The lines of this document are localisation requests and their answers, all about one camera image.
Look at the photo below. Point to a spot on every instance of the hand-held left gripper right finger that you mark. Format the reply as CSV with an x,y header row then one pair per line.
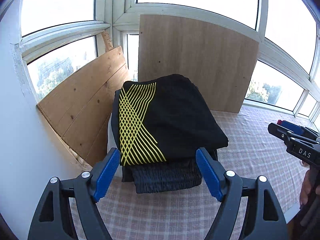
x,y
210,177

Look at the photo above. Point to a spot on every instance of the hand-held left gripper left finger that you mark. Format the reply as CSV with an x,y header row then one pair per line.
x,y
106,177

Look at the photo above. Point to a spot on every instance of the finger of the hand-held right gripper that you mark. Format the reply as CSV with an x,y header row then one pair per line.
x,y
276,130
292,128

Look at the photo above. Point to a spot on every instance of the black shorts with yellow stripes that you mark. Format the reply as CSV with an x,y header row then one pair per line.
x,y
175,117

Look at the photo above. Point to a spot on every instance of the stack of folded clothes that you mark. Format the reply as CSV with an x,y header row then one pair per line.
x,y
162,180

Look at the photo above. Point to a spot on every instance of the person's right hand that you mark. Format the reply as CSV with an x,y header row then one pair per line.
x,y
305,190

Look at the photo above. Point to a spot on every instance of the pink checked tablecloth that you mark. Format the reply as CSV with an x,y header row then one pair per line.
x,y
250,142

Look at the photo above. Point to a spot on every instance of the pine plank board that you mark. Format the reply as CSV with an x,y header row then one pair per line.
x,y
82,105

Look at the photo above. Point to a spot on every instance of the large light oak board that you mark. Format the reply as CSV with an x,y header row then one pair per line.
x,y
200,55

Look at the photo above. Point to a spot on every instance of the narrow wooden ruler strip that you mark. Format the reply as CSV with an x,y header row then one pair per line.
x,y
108,42

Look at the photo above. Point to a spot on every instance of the white window frame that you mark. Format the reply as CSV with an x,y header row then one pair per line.
x,y
117,10

